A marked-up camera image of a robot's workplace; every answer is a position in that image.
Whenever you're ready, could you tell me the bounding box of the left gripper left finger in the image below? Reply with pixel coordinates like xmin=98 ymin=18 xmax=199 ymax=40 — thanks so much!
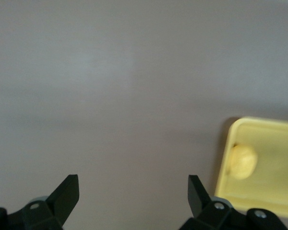
xmin=0 ymin=174 xmax=80 ymax=230

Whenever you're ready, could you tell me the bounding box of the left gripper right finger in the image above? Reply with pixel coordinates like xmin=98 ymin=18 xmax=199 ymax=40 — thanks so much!
xmin=180 ymin=175 xmax=288 ymax=230

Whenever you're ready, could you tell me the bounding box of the yellow potato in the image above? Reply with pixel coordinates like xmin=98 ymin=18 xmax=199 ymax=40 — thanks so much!
xmin=229 ymin=143 xmax=258 ymax=180

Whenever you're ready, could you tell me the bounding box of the yellow plastic tray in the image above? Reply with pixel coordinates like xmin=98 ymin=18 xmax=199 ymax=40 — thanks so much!
xmin=213 ymin=116 xmax=288 ymax=219

